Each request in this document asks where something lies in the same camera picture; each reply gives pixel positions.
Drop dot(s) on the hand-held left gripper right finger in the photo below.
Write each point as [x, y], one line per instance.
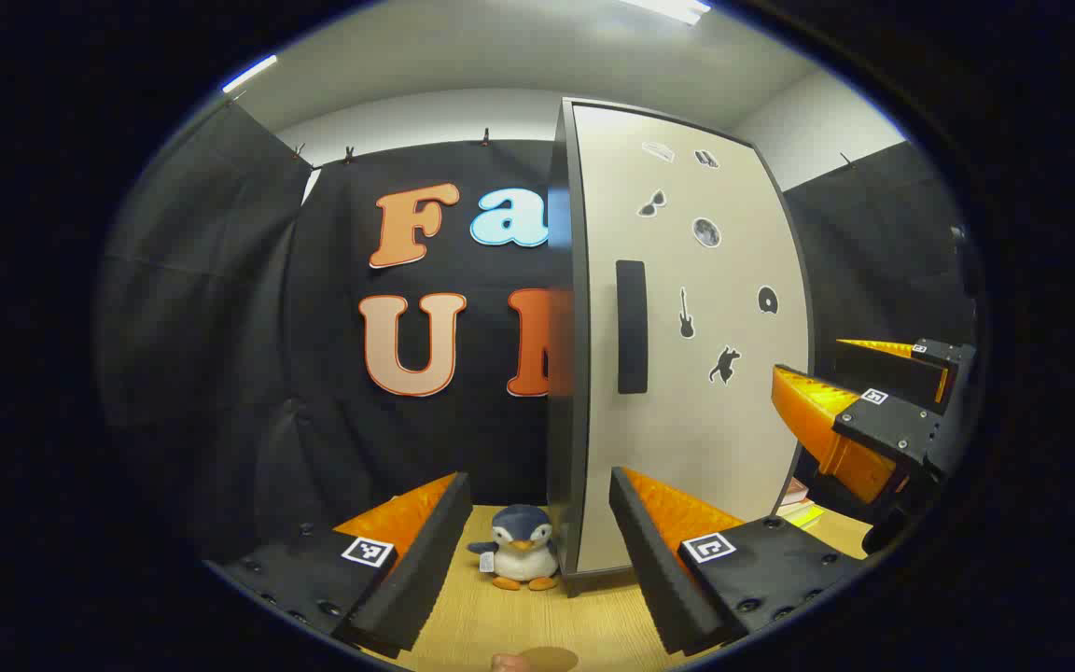
[654, 569]

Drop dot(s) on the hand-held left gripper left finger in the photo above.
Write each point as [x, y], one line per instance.
[425, 569]

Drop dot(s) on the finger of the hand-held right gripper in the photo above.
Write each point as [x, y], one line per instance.
[887, 425]
[883, 369]

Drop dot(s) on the brown round coaster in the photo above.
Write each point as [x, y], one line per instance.
[551, 659]

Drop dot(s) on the dark grey cabinet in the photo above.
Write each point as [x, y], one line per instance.
[565, 448]

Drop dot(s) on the penguin plush toy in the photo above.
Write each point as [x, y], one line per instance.
[519, 551]

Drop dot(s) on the yellow book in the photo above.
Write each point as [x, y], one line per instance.
[808, 516]

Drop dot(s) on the brown cover book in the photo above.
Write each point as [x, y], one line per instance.
[794, 495]

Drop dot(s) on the black backdrop cloth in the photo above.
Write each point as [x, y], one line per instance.
[314, 373]

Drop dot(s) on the rectangular ceiling light panel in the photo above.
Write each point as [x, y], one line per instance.
[668, 7]

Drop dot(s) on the ceiling light strip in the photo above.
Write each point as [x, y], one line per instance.
[250, 73]

